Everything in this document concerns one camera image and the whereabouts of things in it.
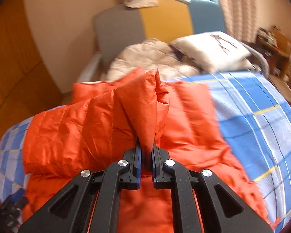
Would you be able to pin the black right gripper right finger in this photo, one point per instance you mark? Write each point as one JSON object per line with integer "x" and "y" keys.
{"x": 201, "y": 201}

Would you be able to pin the wooden wardrobe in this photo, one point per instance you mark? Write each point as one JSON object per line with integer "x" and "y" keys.
{"x": 26, "y": 87}

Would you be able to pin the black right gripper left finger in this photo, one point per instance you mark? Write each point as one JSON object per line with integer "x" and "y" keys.
{"x": 90, "y": 201}

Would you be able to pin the beige quilted blanket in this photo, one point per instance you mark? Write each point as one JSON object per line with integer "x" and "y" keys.
{"x": 151, "y": 54}

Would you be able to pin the white printed pillow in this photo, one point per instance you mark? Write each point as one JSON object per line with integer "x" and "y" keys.
{"x": 214, "y": 51}

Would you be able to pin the blue plaid bed sheet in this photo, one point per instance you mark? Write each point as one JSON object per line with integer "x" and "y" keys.
{"x": 254, "y": 120}

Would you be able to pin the orange puffer down jacket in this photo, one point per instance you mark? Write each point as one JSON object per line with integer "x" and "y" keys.
{"x": 105, "y": 120}

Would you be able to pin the wooden desk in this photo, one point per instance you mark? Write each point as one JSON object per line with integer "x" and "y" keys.
{"x": 278, "y": 45}

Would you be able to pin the right striped curtain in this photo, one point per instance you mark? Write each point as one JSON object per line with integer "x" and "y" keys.
{"x": 240, "y": 18}

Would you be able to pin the grey yellow blue headboard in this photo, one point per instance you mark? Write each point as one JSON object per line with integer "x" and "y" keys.
{"x": 120, "y": 26}

